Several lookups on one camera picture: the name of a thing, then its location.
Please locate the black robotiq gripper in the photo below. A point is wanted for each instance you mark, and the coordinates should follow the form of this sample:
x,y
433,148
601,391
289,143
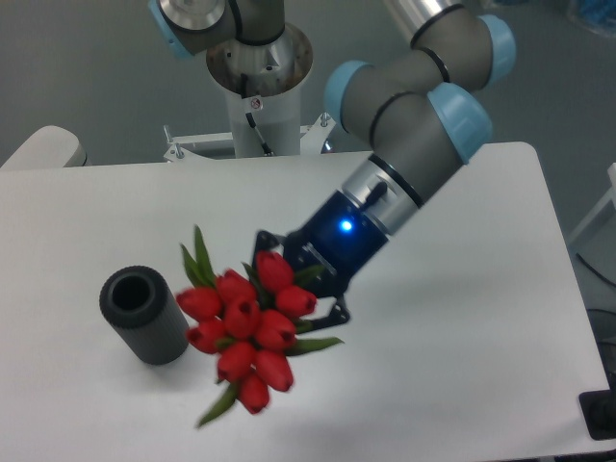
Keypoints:
x,y
338,237

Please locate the red tulip bouquet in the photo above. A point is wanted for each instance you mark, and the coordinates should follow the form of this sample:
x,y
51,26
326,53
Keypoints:
x,y
251,322

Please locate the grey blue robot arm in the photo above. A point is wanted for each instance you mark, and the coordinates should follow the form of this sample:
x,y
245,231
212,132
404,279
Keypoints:
x,y
418,115

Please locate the dark grey ribbed vase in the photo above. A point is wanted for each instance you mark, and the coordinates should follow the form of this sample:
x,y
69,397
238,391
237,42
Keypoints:
x,y
138,304

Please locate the white chair corner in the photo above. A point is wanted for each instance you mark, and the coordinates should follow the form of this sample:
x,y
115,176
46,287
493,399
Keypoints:
x,y
49,147

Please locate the black box at table edge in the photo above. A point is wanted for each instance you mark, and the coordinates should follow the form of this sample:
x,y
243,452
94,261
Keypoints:
x,y
598,409

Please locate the blue clear plastic bag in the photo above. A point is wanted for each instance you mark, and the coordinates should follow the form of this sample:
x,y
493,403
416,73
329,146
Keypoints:
x,y
596,16

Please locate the white metal base frame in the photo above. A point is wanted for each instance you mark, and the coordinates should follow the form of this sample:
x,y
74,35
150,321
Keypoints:
x,y
314,140

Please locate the white frame at right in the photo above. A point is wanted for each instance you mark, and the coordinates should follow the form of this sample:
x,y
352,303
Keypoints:
x,y
598,216

